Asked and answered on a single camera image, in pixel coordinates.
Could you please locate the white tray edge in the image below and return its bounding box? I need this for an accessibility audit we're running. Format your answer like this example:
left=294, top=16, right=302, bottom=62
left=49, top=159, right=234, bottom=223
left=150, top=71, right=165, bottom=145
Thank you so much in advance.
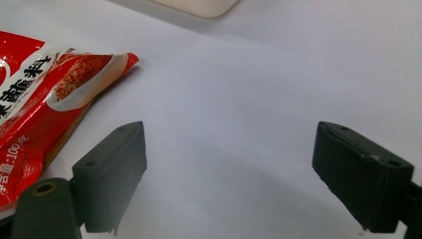
left=149, top=0, right=240, bottom=19

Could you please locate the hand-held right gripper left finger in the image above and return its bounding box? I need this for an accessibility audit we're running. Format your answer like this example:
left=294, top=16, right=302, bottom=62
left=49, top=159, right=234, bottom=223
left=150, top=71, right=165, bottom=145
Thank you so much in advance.
left=72, top=120, right=148, bottom=236

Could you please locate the brown board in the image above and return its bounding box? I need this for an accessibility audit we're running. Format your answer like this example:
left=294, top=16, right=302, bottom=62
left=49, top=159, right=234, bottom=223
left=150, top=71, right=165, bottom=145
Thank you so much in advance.
left=42, top=99, right=96, bottom=171

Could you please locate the red seasoning packet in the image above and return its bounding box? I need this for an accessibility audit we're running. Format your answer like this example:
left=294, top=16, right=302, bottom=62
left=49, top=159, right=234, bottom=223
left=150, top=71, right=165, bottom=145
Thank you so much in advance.
left=0, top=30, right=140, bottom=213

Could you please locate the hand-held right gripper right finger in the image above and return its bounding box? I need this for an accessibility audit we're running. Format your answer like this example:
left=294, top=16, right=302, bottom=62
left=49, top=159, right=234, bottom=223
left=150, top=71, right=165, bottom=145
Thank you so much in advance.
left=312, top=120, right=415, bottom=234

